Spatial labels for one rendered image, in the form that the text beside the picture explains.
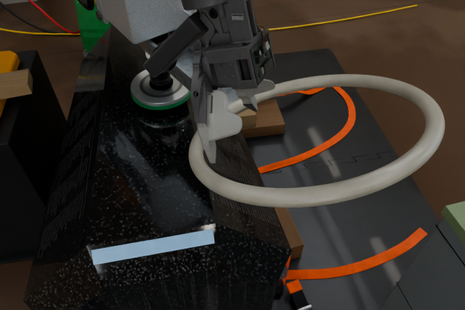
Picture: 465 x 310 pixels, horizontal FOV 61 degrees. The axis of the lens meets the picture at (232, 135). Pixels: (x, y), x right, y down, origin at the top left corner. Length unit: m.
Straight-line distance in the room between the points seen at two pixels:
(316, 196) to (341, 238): 1.46
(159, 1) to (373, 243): 1.50
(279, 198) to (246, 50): 0.24
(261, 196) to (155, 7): 0.69
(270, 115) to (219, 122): 1.95
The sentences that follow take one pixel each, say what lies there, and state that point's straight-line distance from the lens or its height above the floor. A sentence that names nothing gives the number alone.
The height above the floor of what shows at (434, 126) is 1.28.
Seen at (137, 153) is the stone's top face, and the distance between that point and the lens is 1.25.
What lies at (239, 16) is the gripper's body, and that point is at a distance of 0.47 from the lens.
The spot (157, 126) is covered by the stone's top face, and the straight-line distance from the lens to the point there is 1.32.
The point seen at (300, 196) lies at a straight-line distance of 0.59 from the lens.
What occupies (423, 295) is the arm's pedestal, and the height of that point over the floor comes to 0.53.
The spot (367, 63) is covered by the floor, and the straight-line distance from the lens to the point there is 3.18.
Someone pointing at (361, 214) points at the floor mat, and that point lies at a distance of 2.16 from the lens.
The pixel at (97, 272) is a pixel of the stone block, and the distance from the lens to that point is 1.11.
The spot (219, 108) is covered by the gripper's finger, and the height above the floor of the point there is 1.41.
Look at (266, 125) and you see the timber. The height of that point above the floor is 0.10.
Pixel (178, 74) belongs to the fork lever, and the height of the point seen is 1.10.
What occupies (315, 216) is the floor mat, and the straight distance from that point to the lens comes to 2.09.
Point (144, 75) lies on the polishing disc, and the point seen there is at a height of 0.88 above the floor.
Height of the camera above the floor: 1.73
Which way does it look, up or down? 46 degrees down
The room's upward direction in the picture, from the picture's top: straight up
